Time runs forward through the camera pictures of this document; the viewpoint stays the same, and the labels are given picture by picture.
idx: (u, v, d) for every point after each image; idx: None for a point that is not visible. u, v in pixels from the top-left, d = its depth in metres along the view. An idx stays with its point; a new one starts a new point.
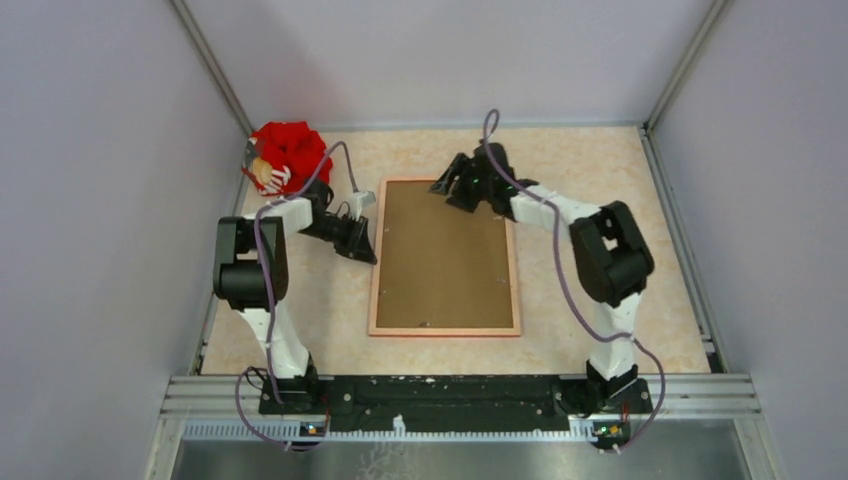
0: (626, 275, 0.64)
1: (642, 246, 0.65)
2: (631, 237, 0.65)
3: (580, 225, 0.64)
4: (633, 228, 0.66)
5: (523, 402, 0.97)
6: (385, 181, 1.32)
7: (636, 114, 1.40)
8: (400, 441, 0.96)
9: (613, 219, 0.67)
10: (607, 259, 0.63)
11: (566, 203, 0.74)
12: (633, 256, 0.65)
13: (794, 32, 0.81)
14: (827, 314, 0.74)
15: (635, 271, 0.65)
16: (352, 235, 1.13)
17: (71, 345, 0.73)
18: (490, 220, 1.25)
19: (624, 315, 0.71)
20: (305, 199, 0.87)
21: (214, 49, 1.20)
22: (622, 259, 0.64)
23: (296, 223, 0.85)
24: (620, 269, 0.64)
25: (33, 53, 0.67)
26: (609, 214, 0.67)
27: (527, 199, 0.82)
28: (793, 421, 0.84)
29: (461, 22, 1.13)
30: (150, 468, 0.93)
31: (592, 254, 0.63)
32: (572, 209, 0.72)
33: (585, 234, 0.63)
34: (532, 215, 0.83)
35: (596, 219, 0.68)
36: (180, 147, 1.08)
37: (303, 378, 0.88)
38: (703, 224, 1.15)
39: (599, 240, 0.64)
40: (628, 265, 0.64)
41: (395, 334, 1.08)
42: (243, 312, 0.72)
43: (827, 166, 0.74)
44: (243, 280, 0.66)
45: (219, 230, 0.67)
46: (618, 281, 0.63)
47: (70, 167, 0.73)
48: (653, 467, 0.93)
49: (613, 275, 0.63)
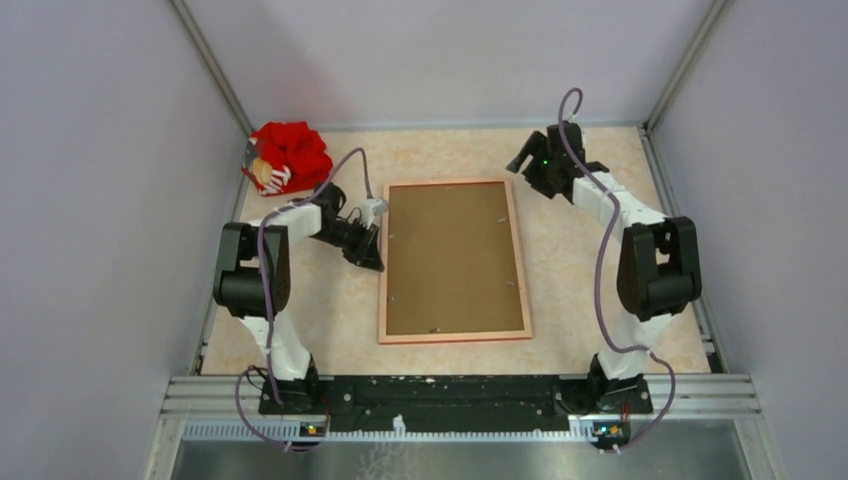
0: (665, 295, 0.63)
1: (692, 271, 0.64)
2: (686, 259, 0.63)
3: (636, 234, 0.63)
4: (691, 252, 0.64)
5: (523, 402, 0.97)
6: (389, 187, 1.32)
7: (636, 114, 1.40)
8: (400, 441, 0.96)
9: (673, 234, 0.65)
10: (651, 273, 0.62)
11: (630, 203, 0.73)
12: (682, 278, 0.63)
13: (794, 32, 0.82)
14: (827, 313, 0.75)
15: (677, 294, 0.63)
16: (363, 241, 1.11)
17: (71, 345, 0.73)
18: (496, 223, 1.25)
19: (647, 332, 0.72)
20: (315, 205, 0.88)
21: (214, 49, 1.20)
22: (669, 278, 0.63)
23: (303, 229, 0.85)
24: (661, 287, 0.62)
25: (33, 52, 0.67)
26: (670, 228, 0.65)
27: (589, 185, 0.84)
28: (794, 420, 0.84)
29: (461, 22, 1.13)
30: (150, 468, 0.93)
31: (638, 265, 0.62)
32: (635, 212, 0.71)
33: (638, 242, 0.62)
34: (590, 202, 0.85)
35: (655, 228, 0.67)
36: (180, 147, 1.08)
37: (303, 380, 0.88)
38: (703, 224, 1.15)
39: (651, 252, 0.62)
40: (670, 284, 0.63)
41: (406, 341, 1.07)
42: (244, 319, 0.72)
43: (827, 165, 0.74)
44: (244, 288, 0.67)
45: (223, 236, 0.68)
46: (655, 296, 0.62)
47: (69, 167, 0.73)
48: (653, 467, 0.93)
49: (652, 291, 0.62)
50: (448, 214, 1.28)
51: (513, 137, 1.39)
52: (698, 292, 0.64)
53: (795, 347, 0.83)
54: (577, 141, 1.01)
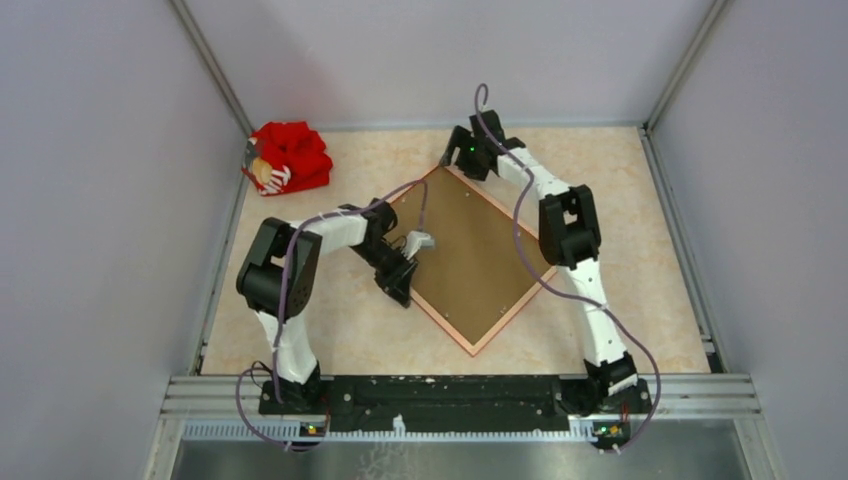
0: (574, 246, 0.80)
1: (593, 226, 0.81)
2: (588, 218, 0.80)
3: (547, 204, 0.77)
4: (592, 211, 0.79)
5: (523, 402, 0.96)
6: None
7: (636, 114, 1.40)
8: (400, 441, 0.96)
9: (577, 199, 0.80)
10: (562, 233, 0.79)
11: (542, 177, 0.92)
12: (585, 233, 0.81)
13: (794, 32, 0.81)
14: (827, 313, 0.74)
15: (584, 244, 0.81)
16: (397, 271, 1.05)
17: (70, 346, 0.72)
18: (463, 196, 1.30)
19: (586, 282, 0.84)
20: (363, 218, 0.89)
21: (213, 48, 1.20)
22: (578, 233, 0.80)
23: (344, 239, 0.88)
24: (570, 241, 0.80)
25: (33, 53, 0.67)
26: (574, 194, 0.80)
27: (510, 161, 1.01)
28: (792, 421, 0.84)
29: (461, 23, 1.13)
30: (150, 468, 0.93)
31: (552, 228, 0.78)
32: (546, 185, 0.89)
33: (550, 211, 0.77)
34: (511, 176, 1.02)
35: (563, 197, 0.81)
36: (180, 147, 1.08)
37: (303, 386, 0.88)
38: (703, 224, 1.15)
39: (561, 216, 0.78)
40: (577, 238, 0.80)
41: (491, 335, 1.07)
42: (258, 313, 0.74)
43: (827, 166, 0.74)
44: (263, 285, 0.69)
45: (261, 230, 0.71)
46: (568, 250, 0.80)
47: (67, 167, 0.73)
48: (653, 467, 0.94)
49: (564, 246, 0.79)
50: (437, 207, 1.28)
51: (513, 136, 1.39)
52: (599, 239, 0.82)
53: (794, 346, 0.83)
54: (496, 123, 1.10)
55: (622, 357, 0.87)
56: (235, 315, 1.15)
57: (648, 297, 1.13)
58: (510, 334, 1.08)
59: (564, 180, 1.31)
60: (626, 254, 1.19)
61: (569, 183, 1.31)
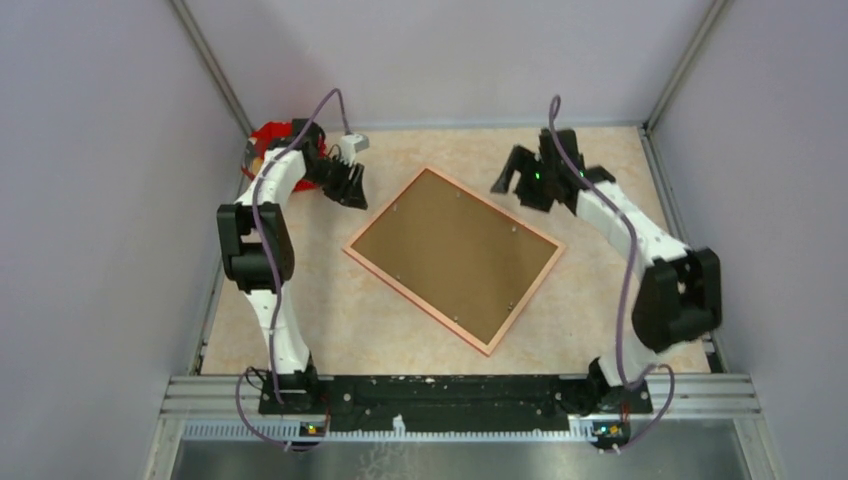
0: (685, 330, 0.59)
1: (716, 306, 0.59)
2: (711, 295, 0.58)
3: (658, 272, 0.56)
4: (718, 286, 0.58)
5: (523, 402, 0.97)
6: (347, 246, 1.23)
7: (636, 114, 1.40)
8: (400, 441, 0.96)
9: (696, 266, 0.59)
10: (673, 310, 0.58)
11: (647, 228, 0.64)
12: (703, 313, 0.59)
13: (794, 32, 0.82)
14: (828, 313, 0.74)
15: (698, 327, 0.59)
16: (345, 180, 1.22)
17: (69, 346, 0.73)
18: (453, 198, 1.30)
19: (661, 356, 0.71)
20: (297, 152, 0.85)
21: (213, 48, 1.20)
22: (690, 312, 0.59)
23: (290, 183, 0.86)
24: (681, 322, 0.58)
25: (33, 54, 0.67)
26: (693, 260, 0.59)
27: (597, 200, 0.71)
28: (793, 421, 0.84)
29: (461, 23, 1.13)
30: (150, 468, 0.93)
31: (661, 303, 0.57)
32: (653, 242, 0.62)
33: (660, 281, 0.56)
34: (598, 220, 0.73)
35: (675, 262, 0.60)
36: (179, 147, 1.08)
37: (303, 372, 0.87)
38: (703, 224, 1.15)
39: (675, 289, 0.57)
40: (691, 319, 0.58)
41: (504, 332, 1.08)
42: (250, 295, 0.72)
43: (826, 167, 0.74)
44: (252, 266, 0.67)
45: (218, 222, 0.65)
46: (677, 334, 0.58)
47: (68, 167, 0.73)
48: (653, 467, 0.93)
49: (674, 328, 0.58)
50: (427, 210, 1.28)
51: (513, 137, 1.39)
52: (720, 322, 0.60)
53: (794, 346, 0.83)
54: (574, 146, 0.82)
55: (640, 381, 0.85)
56: (234, 315, 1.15)
57: None
58: (510, 334, 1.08)
59: None
60: None
61: None
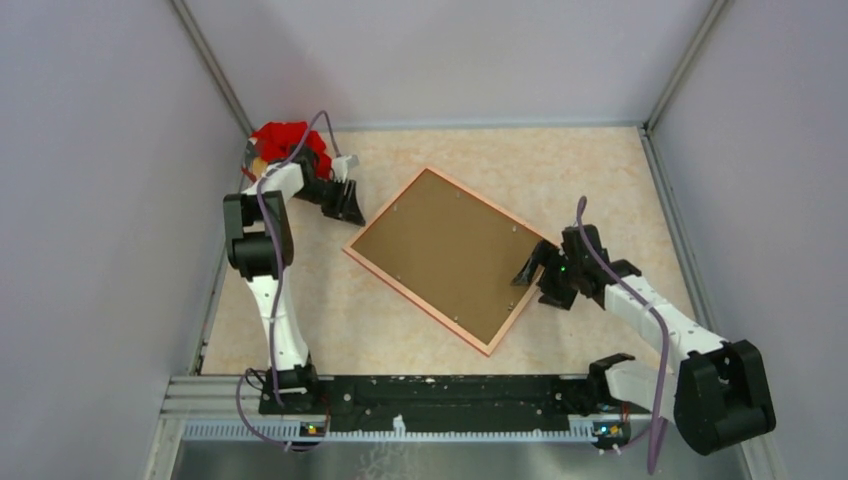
0: (733, 433, 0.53)
1: (763, 404, 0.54)
2: (754, 391, 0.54)
3: (698, 368, 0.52)
4: (761, 383, 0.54)
5: (523, 402, 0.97)
6: (348, 246, 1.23)
7: (636, 114, 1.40)
8: (400, 441, 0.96)
9: (735, 362, 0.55)
10: (718, 412, 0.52)
11: (680, 323, 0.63)
12: (750, 412, 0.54)
13: (794, 31, 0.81)
14: (829, 313, 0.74)
15: (747, 427, 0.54)
16: (340, 197, 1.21)
17: (70, 345, 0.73)
18: (453, 198, 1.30)
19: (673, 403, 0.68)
20: (296, 164, 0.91)
21: (213, 49, 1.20)
22: (736, 411, 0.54)
23: (289, 190, 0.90)
24: (728, 424, 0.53)
25: (33, 53, 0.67)
26: (731, 354, 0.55)
27: (625, 293, 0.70)
28: (793, 422, 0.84)
29: (460, 23, 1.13)
30: (150, 468, 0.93)
31: (704, 404, 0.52)
32: (686, 335, 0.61)
33: (701, 378, 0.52)
34: (625, 313, 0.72)
35: (712, 355, 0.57)
36: (179, 148, 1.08)
37: (303, 368, 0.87)
38: (703, 223, 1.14)
39: (717, 387, 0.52)
40: (737, 419, 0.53)
41: (503, 333, 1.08)
42: (252, 282, 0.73)
43: (827, 165, 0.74)
44: (256, 250, 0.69)
45: (225, 207, 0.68)
46: (725, 435, 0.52)
47: (68, 167, 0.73)
48: (653, 468, 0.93)
49: (722, 431, 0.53)
50: (428, 210, 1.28)
51: (513, 137, 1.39)
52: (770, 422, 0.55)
53: (794, 347, 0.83)
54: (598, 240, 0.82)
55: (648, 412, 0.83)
56: (235, 315, 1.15)
57: None
58: (510, 335, 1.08)
59: (564, 181, 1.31)
60: (625, 254, 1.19)
61: (569, 183, 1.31)
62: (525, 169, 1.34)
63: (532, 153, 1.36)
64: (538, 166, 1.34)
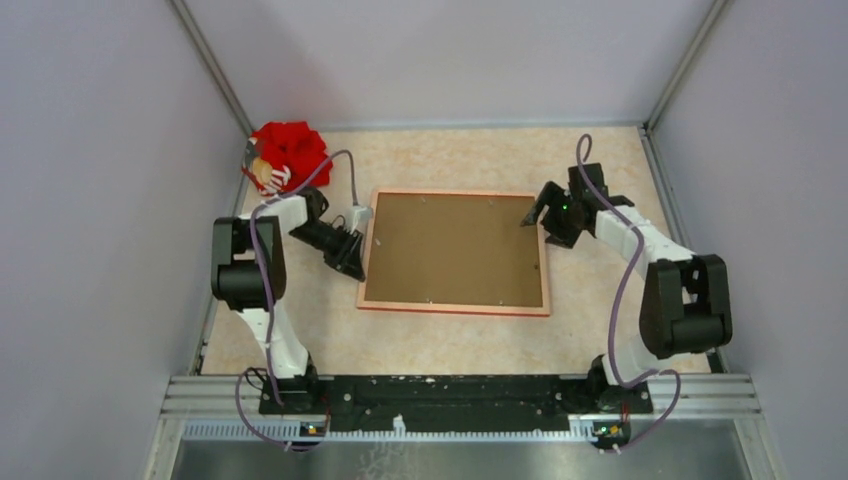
0: (689, 336, 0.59)
1: (721, 313, 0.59)
2: (716, 300, 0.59)
3: (661, 268, 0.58)
4: (721, 293, 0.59)
5: (523, 402, 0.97)
6: (362, 299, 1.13)
7: (636, 114, 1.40)
8: (400, 441, 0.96)
9: (702, 272, 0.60)
10: (675, 311, 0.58)
11: (656, 238, 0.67)
12: (709, 320, 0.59)
13: (795, 31, 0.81)
14: (828, 313, 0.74)
15: (703, 334, 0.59)
16: (343, 247, 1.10)
17: (69, 344, 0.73)
18: (418, 206, 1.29)
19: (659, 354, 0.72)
20: (301, 197, 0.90)
21: (213, 48, 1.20)
22: (696, 319, 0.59)
23: (293, 220, 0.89)
24: (686, 327, 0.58)
25: (33, 53, 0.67)
26: (699, 265, 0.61)
27: (613, 218, 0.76)
28: (794, 422, 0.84)
29: (461, 23, 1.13)
30: (150, 468, 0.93)
31: (663, 301, 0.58)
32: (660, 248, 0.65)
33: (663, 276, 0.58)
34: (614, 238, 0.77)
35: (682, 265, 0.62)
36: (179, 147, 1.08)
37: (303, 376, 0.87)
38: (703, 224, 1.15)
39: (676, 288, 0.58)
40: (695, 324, 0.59)
41: (546, 289, 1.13)
42: (243, 312, 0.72)
43: (827, 165, 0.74)
44: (241, 279, 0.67)
45: (215, 231, 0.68)
46: (680, 338, 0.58)
47: (68, 168, 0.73)
48: (653, 468, 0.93)
49: (678, 331, 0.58)
50: (405, 223, 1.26)
51: (513, 137, 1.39)
52: (728, 336, 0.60)
53: (794, 345, 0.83)
54: (600, 179, 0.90)
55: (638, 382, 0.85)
56: (235, 316, 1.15)
57: None
58: (510, 334, 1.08)
59: (564, 180, 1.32)
60: None
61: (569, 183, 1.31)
62: (525, 169, 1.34)
63: (532, 153, 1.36)
64: (539, 166, 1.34)
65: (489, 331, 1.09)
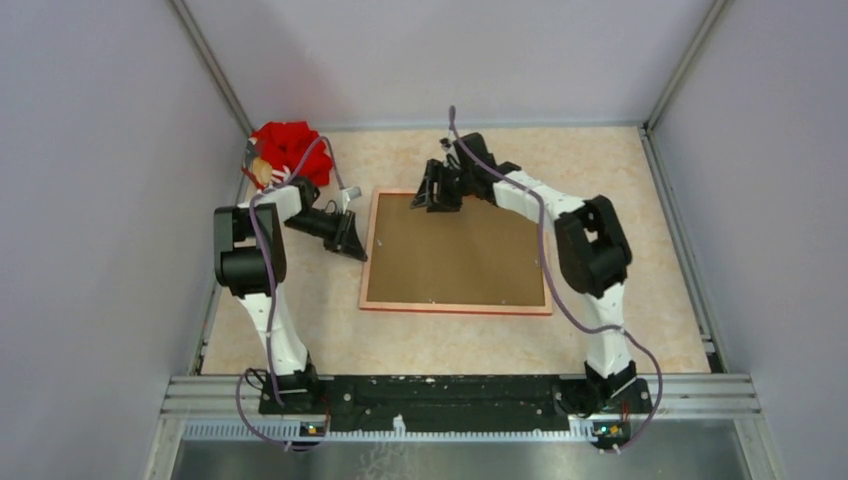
0: (605, 269, 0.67)
1: (623, 242, 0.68)
2: (613, 232, 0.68)
3: (565, 223, 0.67)
4: (615, 224, 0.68)
5: (523, 402, 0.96)
6: (363, 300, 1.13)
7: (636, 114, 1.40)
8: (400, 441, 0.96)
9: (595, 213, 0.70)
10: (589, 254, 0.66)
11: (551, 194, 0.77)
12: (614, 250, 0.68)
13: (794, 32, 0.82)
14: (827, 313, 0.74)
15: (615, 264, 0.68)
16: (340, 229, 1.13)
17: (69, 346, 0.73)
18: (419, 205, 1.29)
19: (610, 307, 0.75)
20: (293, 187, 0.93)
21: (213, 48, 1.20)
22: (605, 252, 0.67)
23: (287, 210, 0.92)
24: (600, 263, 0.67)
25: (32, 53, 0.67)
26: (592, 208, 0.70)
27: (508, 187, 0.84)
28: (793, 422, 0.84)
29: (460, 22, 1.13)
30: (150, 468, 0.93)
31: (576, 250, 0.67)
32: (557, 203, 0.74)
33: (570, 231, 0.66)
34: (515, 203, 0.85)
35: (579, 213, 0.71)
36: (179, 147, 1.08)
37: (303, 372, 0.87)
38: (703, 224, 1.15)
39: (582, 234, 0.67)
40: (608, 259, 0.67)
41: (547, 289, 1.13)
42: (244, 299, 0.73)
43: (827, 165, 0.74)
44: (244, 264, 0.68)
45: (216, 219, 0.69)
46: (598, 273, 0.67)
47: (68, 168, 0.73)
48: (653, 468, 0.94)
49: (595, 269, 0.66)
50: (407, 223, 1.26)
51: (512, 137, 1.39)
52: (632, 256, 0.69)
53: (793, 346, 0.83)
54: (483, 147, 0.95)
55: (628, 365, 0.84)
56: (235, 315, 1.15)
57: (648, 297, 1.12)
58: (509, 334, 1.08)
59: (564, 180, 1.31)
60: None
61: (569, 183, 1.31)
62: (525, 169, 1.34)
63: (532, 153, 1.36)
64: (539, 166, 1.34)
65: (489, 331, 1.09)
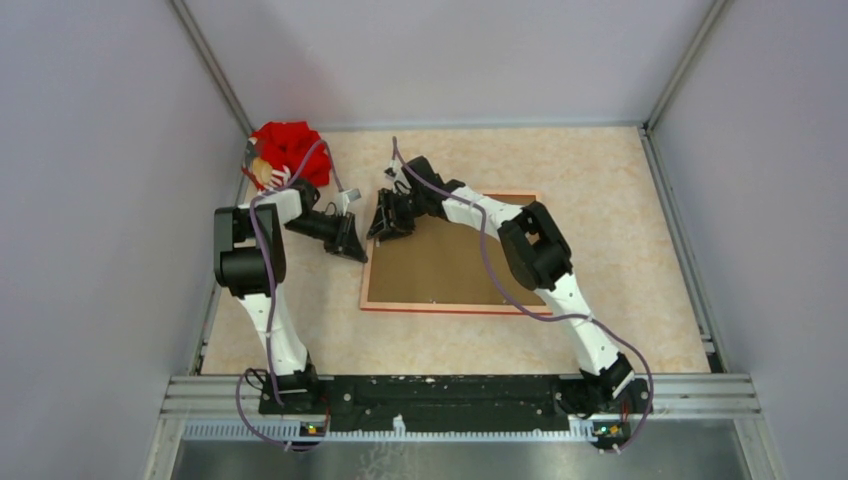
0: (548, 266, 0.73)
1: (560, 239, 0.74)
2: (549, 231, 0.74)
3: (506, 230, 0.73)
4: (551, 223, 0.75)
5: (523, 402, 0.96)
6: (363, 300, 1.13)
7: (636, 114, 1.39)
8: (400, 440, 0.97)
9: (532, 217, 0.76)
10: (531, 253, 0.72)
11: (493, 205, 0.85)
12: (553, 247, 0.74)
13: (794, 32, 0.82)
14: (824, 314, 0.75)
15: (556, 259, 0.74)
16: (340, 231, 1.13)
17: (69, 347, 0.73)
18: None
19: (568, 298, 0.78)
20: (293, 190, 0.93)
21: (213, 48, 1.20)
22: (545, 250, 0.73)
23: (287, 212, 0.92)
24: (543, 260, 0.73)
25: (31, 53, 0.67)
26: (529, 213, 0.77)
27: (455, 203, 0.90)
28: (793, 422, 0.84)
29: (460, 22, 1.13)
30: (150, 468, 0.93)
31: (520, 252, 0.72)
32: (497, 211, 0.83)
33: (512, 237, 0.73)
34: (464, 218, 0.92)
35: (518, 218, 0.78)
36: (179, 147, 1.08)
37: (303, 372, 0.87)
38: (703, 224, 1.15)
39: (523, 237, 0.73)
40: (549, 256, 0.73)
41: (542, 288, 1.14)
42: (244, 300, 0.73)
43: (827, 165, 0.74)
44: (244, 265, 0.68)
45: (216, 220, 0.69)
46: (542, 270, 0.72)
47: (68, 167, 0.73)
48: (653, 468, 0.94)
49: (538, 266, 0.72)
50: None
51: (512, 136, 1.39)
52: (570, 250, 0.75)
53: (793, 346, 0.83)
54: (429, 169, 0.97)
55: (617, 359, 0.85)
56: (235, 315, 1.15)
57: (648, 297, 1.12)
58: (510, 334, 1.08)
59: (563, 181, 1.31)
60: (626, 253, 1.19)
61: (569, 183, 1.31)
62: (525, 169, 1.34)
63: (532, 153, 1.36)
64: (539, 166, 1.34)
65: (489, 331, 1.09)
